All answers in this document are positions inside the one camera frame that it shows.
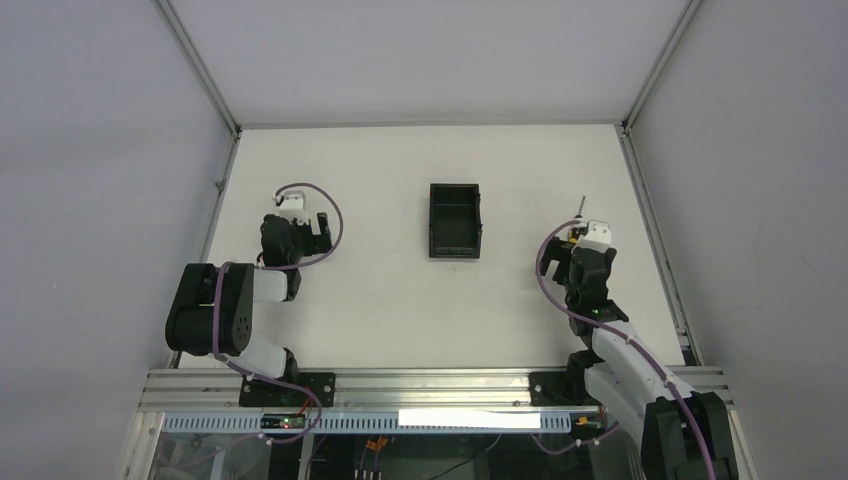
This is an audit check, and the perforated white cable duct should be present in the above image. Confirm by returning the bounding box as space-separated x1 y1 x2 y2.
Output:
163 409 572 435

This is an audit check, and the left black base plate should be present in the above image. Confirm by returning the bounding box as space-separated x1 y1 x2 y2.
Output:
238 371 337 408

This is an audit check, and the black yellow screwdriver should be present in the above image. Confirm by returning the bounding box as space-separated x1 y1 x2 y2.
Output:
567 195 587 243

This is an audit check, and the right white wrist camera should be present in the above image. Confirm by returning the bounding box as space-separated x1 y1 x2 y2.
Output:
575 220 612 253

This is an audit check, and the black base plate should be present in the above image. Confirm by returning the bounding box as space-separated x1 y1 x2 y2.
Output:
238 371 337 408
528 370 600 407

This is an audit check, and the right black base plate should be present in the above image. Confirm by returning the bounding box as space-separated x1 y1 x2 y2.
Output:
528 370 600 407

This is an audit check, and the small green circuit board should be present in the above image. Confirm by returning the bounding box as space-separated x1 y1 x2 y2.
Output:
260 414 307 430

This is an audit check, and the aluminium front rail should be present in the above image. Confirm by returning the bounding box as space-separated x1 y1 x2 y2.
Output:
137 367 735 413

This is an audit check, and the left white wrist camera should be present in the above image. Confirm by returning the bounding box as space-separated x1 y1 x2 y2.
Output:
276 190 311 225

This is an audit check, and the black plastic bin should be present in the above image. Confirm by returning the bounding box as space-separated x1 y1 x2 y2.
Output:
428 183 482 260

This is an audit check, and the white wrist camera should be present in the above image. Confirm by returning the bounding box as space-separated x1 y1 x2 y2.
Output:
575 220 612 253
276 190 311 225

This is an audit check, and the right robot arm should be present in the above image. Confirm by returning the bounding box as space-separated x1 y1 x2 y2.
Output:
535 237 739 479

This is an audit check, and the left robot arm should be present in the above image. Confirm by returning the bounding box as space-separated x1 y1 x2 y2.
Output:
165 212 333 384

